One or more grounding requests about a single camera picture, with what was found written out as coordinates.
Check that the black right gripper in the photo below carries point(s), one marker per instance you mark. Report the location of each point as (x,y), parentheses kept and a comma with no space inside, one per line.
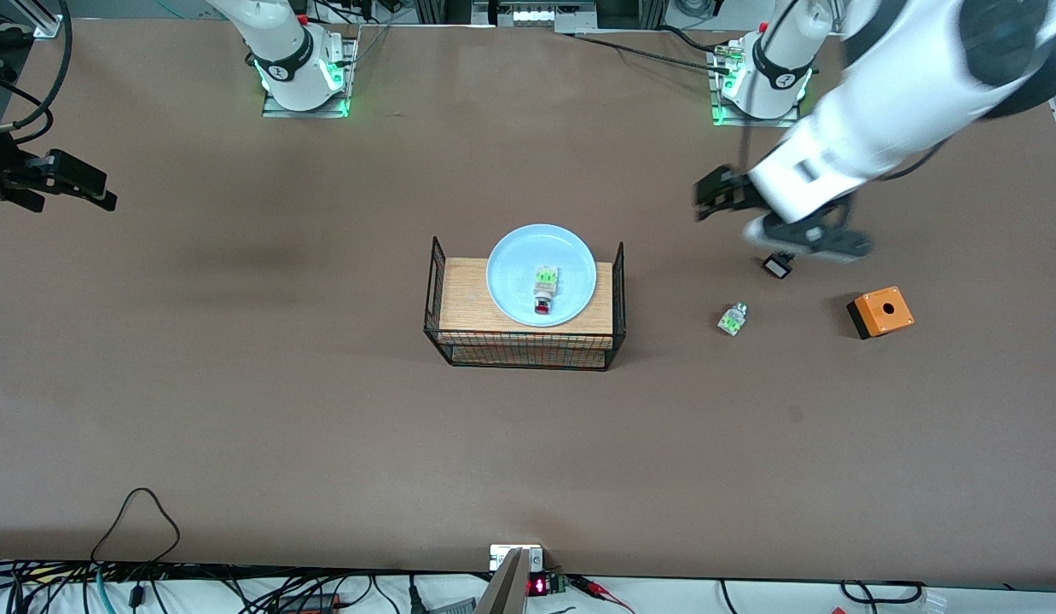
(6,173)

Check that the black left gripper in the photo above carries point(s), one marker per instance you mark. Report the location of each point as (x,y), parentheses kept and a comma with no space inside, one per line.
(731,194)

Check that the red push button switch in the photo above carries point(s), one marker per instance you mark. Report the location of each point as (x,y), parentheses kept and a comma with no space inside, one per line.
(545,290)

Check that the light blue round plate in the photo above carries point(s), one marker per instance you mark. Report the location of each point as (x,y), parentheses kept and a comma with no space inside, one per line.
(515,273)

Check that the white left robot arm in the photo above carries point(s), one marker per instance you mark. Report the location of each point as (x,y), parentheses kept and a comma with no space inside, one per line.
(903,85)

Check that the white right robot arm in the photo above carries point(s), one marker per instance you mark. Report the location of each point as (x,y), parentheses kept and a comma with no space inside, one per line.
(289,43)

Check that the black square push button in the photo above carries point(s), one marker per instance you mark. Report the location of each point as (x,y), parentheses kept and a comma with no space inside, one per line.
(777,267)

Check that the green white contact block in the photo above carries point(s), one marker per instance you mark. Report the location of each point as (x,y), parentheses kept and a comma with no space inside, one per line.
(733,321)

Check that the white power strip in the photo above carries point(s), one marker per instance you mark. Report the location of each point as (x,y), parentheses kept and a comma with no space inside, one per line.
(536,15)

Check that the wooden rack shelf board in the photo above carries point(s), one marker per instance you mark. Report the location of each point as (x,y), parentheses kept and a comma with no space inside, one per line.
(464,298)

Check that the red clip test leads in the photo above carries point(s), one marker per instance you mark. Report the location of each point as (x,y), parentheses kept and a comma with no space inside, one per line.
(598,587)

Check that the red digit display module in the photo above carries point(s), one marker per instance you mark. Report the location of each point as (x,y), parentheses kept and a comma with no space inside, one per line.
(538,586)

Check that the black power adapter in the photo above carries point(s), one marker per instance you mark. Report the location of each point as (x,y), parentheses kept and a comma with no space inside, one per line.
(310,603)

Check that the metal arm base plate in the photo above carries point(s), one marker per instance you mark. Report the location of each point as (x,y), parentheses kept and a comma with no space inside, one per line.
(733,121)
(350,77)

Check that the orange button enclosure box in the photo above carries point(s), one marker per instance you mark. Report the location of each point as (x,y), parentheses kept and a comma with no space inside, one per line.
(884,314)

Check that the silver aluminium frame profile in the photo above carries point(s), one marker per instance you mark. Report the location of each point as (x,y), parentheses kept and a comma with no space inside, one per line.
(46,21)

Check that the small metal bracket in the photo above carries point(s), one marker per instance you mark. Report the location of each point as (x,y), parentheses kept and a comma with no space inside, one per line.
(497,556)

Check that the grey camera mount pole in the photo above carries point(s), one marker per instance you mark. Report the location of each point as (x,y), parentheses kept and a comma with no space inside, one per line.
(507,588)

